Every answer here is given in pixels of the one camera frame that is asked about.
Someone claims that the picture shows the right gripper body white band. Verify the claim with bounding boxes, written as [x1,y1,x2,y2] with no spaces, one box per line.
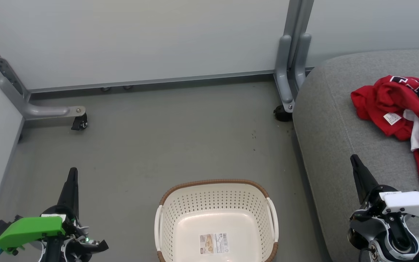
[347,185,419,262]

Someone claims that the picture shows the grey partition bottom rail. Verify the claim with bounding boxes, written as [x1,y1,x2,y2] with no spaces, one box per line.
[27,67,316,94]

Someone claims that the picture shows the grey curved partition foot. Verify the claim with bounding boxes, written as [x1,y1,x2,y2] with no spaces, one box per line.
[0,21,87,121]

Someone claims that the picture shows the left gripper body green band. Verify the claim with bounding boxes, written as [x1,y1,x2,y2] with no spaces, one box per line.
[0,205,91,262]

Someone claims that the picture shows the grey fabric sofa seat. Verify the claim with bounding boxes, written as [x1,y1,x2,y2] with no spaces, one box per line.
[292,48,419,262]

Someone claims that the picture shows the grey partition post with foot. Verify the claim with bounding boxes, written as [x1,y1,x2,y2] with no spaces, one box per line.
[273,0,314,114]

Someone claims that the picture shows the cream perforated laundry basket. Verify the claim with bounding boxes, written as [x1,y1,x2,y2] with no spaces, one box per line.
[154,178,279,262]

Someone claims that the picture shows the paper label sticker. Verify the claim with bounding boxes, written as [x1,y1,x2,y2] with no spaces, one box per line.
[199,233,230,255]

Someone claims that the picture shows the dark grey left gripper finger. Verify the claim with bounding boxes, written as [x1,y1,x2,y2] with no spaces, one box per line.
[57,167,80,219]
[87,239,109,253]

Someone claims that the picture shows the red jersey with dark print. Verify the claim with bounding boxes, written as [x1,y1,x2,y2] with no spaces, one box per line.
[350,75,419,142]

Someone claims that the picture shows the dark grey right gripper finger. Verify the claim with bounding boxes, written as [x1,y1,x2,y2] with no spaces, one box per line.
[350,154,379,205]

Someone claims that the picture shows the black caster wheel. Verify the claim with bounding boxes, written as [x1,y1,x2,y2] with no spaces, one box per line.
[71,112,88,131]
[273,105,294,123]

